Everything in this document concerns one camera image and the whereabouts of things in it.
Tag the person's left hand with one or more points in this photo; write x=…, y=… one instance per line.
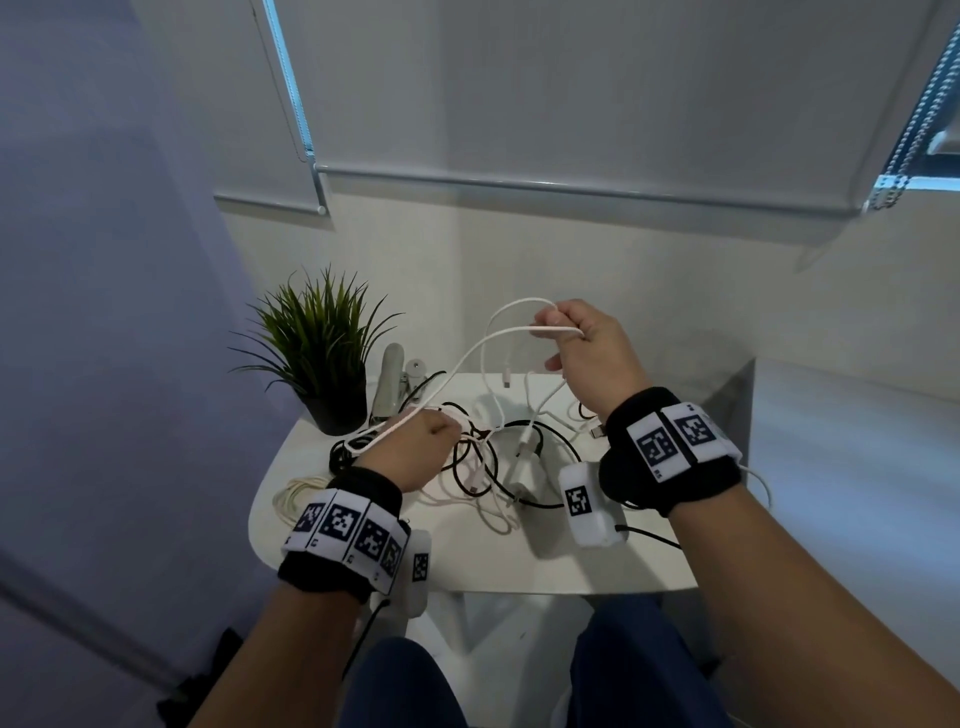
x=412, y=446

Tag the person's right hand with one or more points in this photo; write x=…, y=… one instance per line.
x=600, y=360

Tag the person's right forearm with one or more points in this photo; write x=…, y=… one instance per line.
x=810, y=615

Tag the person's left forearm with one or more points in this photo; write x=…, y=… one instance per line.
x=277, y=660

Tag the person's left leg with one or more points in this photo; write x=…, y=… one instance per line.
x=405, y=690

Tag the person's leg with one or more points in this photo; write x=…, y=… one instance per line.
x=637, y=667
x=405, y=690

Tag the person's right leg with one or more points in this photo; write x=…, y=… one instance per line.
x=637, y=667

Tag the grey oblong device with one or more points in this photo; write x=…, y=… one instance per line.
x=388, y=382

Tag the small white gadget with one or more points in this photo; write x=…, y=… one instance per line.
x=415, y=371

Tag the green plant in black pot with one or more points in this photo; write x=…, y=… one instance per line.
x=337, y=412

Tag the black wristband with marker tags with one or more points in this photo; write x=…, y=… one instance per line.
x=667, y=457
x=345, y=532

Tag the white charger adapter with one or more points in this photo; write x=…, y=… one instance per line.
x=525, y=472

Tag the wide white roller blind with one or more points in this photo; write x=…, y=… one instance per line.
x=600, y=90

